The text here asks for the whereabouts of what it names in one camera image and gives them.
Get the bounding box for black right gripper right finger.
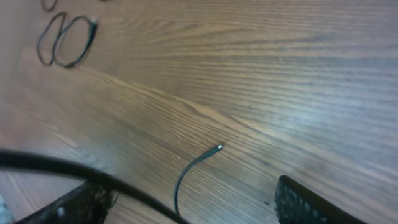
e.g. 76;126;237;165
274;175;364;224

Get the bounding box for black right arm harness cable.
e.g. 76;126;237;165
0;149;190;224

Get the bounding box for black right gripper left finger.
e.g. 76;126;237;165
15;181;119;224

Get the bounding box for black usb cable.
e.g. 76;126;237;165
40;0;60;14
35;11;100;70
172;143;224;216

